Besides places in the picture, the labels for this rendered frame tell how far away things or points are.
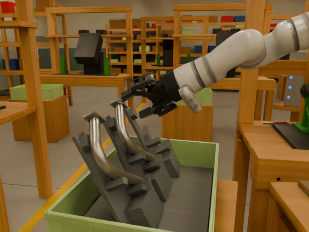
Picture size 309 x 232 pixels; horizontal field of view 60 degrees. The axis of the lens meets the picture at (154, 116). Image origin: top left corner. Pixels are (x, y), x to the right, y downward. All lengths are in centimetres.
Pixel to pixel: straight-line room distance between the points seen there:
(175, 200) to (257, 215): 52
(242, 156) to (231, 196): 78
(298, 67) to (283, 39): 129
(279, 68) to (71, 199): 147
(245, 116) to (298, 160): 62
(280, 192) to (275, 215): 10
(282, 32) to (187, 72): 21
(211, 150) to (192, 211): 36
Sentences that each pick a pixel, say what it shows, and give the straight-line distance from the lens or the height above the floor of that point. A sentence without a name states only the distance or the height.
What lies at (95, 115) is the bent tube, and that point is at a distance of 75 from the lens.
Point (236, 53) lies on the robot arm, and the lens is 60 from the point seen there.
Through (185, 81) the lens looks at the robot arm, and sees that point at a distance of 62.
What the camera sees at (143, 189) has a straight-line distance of 82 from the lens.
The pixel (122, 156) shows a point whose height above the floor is 102.
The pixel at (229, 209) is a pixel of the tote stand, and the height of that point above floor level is 79.
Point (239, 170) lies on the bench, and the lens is 192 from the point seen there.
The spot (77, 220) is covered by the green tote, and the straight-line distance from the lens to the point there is 72.
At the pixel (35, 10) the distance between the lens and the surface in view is 640.
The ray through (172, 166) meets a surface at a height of 90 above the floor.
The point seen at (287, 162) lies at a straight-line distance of 127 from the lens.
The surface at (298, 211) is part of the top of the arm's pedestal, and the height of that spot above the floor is 85.
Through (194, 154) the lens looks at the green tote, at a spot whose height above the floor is 90.
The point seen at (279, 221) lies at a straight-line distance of 116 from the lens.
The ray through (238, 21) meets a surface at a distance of 843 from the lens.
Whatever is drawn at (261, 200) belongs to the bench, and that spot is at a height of 70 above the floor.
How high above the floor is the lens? 136
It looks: 15 degrees down
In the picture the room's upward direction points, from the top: straight up
